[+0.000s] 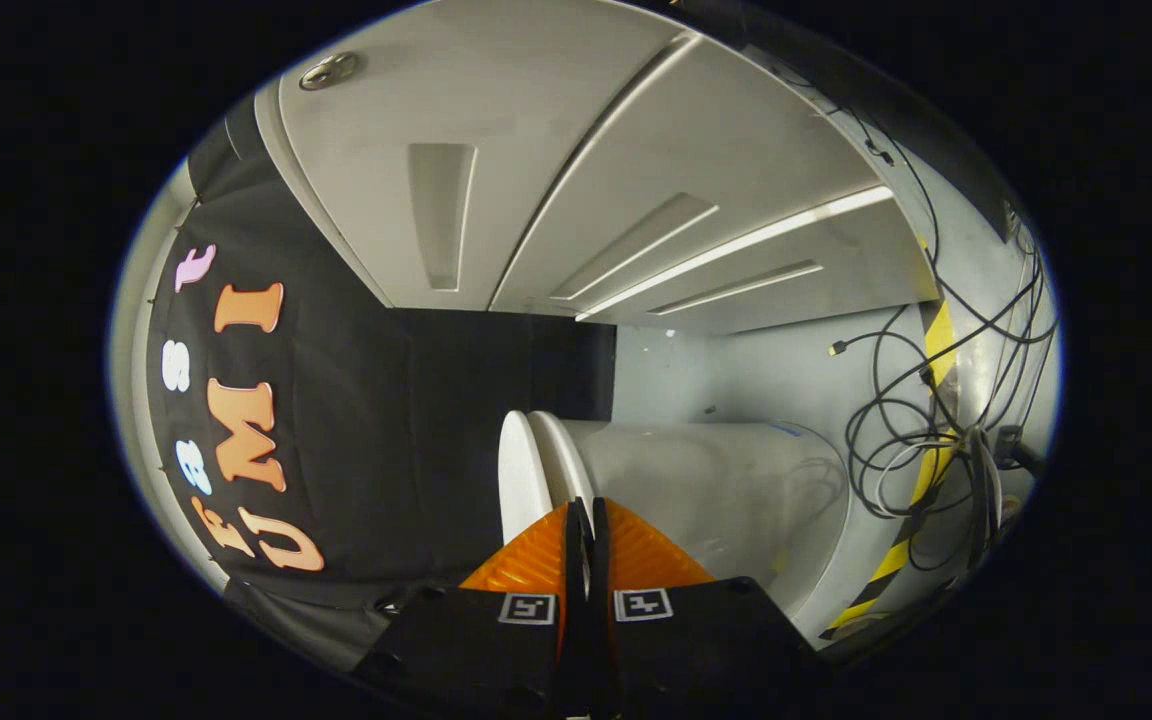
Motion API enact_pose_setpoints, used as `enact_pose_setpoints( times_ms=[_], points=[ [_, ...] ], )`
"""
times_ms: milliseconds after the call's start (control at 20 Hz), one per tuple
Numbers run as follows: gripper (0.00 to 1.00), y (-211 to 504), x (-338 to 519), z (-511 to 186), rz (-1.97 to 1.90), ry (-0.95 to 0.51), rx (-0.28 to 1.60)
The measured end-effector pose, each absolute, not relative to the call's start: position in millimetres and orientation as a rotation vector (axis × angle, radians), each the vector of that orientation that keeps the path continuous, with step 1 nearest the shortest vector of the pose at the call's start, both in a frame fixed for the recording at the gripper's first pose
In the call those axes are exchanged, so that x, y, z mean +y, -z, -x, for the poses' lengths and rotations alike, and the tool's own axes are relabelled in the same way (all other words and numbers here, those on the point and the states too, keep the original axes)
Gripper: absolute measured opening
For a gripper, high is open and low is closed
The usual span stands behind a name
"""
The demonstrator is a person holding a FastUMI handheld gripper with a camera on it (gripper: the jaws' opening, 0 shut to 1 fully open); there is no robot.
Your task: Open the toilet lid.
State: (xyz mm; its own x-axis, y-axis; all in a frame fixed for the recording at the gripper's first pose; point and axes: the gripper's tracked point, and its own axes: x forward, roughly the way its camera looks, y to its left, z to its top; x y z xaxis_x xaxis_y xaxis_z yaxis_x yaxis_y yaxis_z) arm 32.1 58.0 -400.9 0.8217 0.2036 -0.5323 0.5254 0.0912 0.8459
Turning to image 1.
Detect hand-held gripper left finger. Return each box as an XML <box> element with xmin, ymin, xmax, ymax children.
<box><xmin>351</xmin><ymin>497</ymin><xmax>587</xmax><ymax>720</ymax></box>

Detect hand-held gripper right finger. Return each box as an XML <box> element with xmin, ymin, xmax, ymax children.
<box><xmin>586</xmin><ymin>497</ymin><xmax>822</xmax><ymax>720</ymax></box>

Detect white toilet seat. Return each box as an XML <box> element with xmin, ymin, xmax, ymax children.
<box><xmin>530</xmin><ymin>410</ymin><xmax>597</xmax><ymax>531</ymax></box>

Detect black backdrop cloth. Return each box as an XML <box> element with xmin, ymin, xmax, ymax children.
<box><xmin>146</xmin><ymin>150</ymin><xmax>617</xmax><ymax>641</ymax></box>

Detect black power adapter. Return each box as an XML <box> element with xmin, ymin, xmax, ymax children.
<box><xmin>994</xmin><ymin>424</ymin><xmax>1043</xmax><ymax>473</ymax></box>

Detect yellow black floor tape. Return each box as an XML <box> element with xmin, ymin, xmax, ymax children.
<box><xmin>821</xmin><ymin>238</ymin><xmax>959</xmax><ymax>639</ymax></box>

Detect white drawer cabinet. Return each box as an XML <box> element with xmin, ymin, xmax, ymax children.
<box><xmin>254</xmin><ymin>0</ymin><xmax>942</xmax><ymax>337</ymax></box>

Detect round metal disc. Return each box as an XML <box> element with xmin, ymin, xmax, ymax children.
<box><xmin>298</xmin><ymin>52</ymin><xmax>359</xmax><ymax>92</ymax></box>

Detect bundle of black cables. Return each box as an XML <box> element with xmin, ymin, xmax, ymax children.
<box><xmin>771</xmin><ymin>60</ymin><xmax>1059</xmax><ymax>576</ymax></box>

